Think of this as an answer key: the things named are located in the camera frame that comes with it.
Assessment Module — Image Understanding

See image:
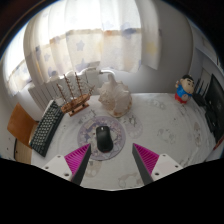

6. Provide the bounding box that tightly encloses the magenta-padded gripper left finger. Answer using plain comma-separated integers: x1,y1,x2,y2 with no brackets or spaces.
42,143,92,186

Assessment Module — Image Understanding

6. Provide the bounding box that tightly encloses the black computer mouse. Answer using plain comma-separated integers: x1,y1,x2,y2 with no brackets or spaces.
95,125,115,154

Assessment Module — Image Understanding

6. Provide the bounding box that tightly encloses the large white conch shell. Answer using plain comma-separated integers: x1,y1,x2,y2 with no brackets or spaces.
96,73,134,119

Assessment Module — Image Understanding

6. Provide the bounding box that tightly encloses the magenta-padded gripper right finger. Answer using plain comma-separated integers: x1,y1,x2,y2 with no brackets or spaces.
131,142,184,186

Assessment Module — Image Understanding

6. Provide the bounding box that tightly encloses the white cartoon print tablecloth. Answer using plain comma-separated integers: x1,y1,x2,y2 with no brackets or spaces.
29,92,224,191

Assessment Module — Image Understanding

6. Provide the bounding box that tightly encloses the round purple print mouse pad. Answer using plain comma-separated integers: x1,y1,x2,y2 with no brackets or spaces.
77,115,127,162

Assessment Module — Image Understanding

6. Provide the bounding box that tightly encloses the black keyboard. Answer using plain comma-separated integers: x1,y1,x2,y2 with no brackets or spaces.
28,99,65,158

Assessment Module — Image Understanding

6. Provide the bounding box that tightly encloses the cartoon boy clock figure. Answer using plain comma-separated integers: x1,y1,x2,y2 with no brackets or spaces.
174,74,196,105

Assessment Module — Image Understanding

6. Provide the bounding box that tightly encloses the wooden chair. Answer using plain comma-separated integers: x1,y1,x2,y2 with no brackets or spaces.
6,102,40,165

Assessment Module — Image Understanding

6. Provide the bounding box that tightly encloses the white star print curtain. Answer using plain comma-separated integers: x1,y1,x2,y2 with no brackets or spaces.
2,0,162,98

